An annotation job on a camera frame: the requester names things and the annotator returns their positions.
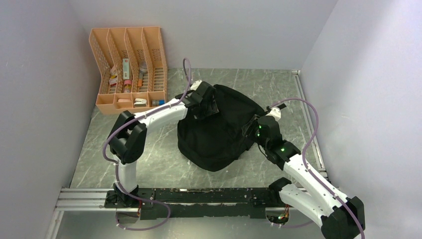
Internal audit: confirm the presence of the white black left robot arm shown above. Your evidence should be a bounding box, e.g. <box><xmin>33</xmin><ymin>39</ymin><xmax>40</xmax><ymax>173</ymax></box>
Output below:
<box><xmin>105</xmin><ymin>81</ymin><xmax>218</xmax><ymax>207</ymax></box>

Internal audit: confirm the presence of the orange marker in organizer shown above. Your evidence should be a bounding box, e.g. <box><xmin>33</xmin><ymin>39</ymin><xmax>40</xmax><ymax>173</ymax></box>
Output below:
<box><xmin>137</xmin><ymin>71</ymin><xmax>144</xmax><ymax>87</ymax></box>

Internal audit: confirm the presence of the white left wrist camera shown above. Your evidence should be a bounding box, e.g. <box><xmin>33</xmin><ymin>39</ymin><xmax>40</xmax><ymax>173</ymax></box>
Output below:
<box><xmin>190</xmin><ymin>80</ymin><xmax>203</xmax><ymax>91</ymax></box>

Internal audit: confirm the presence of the tall white pink box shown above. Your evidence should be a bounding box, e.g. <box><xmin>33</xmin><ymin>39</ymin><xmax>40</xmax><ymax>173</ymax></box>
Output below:
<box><xmin>122</xmin><ymin>58</ymin><xmax>130</xmax><ymax>80</ymax></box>

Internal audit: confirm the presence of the white stapler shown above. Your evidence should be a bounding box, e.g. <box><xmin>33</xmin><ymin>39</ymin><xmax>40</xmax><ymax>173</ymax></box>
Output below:
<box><xmin>133</xmin><ymin>98</ymin><xmax>148</xmax><ymax>107</ymax></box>

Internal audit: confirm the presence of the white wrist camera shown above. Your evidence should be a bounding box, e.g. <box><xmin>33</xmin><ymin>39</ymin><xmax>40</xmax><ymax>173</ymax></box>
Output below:
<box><xmin>190</xmin><ymin>80</ymin><xmax>203</xmax><ymax>91</ymax></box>
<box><xmin>266</xmin><ymin>107</ymin><xmax>281</xmax><ymax>121</ymax></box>

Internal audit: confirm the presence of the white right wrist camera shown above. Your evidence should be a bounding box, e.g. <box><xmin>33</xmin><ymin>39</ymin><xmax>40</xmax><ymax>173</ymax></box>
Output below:
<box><xmin>266</xmin><ymin>107</ymin><xmax>281</xmax><ymax>121</ymax></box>

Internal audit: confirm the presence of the aluminium side rail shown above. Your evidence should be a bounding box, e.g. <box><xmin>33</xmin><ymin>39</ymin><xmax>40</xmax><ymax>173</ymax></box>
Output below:
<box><xmin>291</xmin><ymin>70</ymin><xmax>329</xmax><ymax>180</ymax></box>

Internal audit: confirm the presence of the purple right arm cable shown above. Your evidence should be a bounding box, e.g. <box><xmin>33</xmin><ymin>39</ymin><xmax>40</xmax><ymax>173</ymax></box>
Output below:
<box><xmin>268</xmin><ymin>98</ymin><xmax>366</xmax><ymax>239</ymax></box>

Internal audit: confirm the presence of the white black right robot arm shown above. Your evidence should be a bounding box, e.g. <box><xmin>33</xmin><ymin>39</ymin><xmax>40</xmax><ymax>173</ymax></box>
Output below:
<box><xmin>242</xmin><ymin>115</ymin><xmax>365</xmax><ymax>239</ymax></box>

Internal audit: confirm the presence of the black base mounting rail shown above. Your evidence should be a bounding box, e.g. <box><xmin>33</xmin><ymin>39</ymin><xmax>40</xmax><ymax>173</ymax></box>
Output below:
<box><xmin>104</xmin><ymin>188</ymin><xmax>285</xmax><ymax>220</ymax></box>

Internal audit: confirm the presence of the black student backpack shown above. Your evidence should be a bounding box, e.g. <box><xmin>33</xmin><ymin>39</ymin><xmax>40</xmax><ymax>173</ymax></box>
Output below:
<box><xmin>177</xmin><ymin>85</ymin><xmax>269</xmax><ymax>172</ymax></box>

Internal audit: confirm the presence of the peach plastic desk organizer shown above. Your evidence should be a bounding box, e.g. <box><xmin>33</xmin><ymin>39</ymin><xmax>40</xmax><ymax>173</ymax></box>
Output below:
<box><xmin>89</xmin><ymin>26</ymin><xmax>168</xmax><ymax>115</ymax></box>

